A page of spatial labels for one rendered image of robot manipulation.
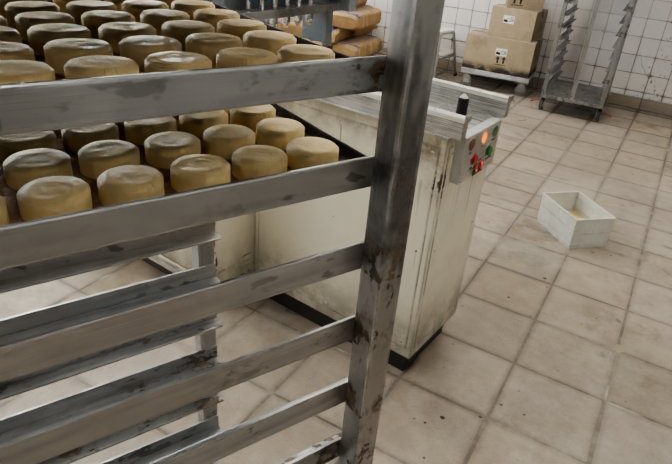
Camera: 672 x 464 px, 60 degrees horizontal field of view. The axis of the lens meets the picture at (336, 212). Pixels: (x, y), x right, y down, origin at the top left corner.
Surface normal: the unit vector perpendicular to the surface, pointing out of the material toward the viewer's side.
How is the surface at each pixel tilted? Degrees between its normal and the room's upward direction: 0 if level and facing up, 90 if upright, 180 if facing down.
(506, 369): 0
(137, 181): 0
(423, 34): 90
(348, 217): 90
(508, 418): 0
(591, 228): 90
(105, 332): 90
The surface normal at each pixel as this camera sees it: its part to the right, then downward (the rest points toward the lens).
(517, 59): -0.42, 0.40
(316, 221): -0.60, 0.32
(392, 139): -0.82, 0.20
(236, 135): 0.08, -0.88
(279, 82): 0.57, 0.42
